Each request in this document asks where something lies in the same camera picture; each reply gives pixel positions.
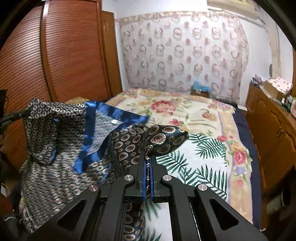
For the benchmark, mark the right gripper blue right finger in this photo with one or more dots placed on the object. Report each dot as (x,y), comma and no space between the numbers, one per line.
(160,189)

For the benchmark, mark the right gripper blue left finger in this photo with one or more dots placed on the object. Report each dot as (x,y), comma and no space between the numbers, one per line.
(137,191)

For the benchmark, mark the navy patterned satin garment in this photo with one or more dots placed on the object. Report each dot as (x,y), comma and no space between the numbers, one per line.
(72,146)

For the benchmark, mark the palm leaf white blanket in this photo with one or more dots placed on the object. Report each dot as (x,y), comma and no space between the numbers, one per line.
(199,160)

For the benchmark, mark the yellow patterned pillow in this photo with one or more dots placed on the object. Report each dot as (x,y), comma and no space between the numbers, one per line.
(76,100)

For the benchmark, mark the brown louvered wardrobe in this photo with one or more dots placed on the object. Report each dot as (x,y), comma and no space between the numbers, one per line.
(61,50)

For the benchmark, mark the floral bed blanket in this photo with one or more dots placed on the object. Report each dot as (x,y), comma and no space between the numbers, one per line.
(197,115)

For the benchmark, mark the blue cloth on box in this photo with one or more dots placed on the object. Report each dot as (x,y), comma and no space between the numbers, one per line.
(197,86)

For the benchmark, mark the navy bed sheet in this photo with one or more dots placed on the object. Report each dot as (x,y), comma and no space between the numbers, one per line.
(251,164)

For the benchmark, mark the long wooden sideboard cabinet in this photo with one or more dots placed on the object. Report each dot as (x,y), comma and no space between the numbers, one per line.
(273,133)

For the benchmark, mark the circle patterned lace curtain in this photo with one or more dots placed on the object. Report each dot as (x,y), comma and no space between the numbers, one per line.
(173,51)

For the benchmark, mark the cardboard box with floral cloth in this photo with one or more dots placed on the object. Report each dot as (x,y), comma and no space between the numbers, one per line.
(277,88)

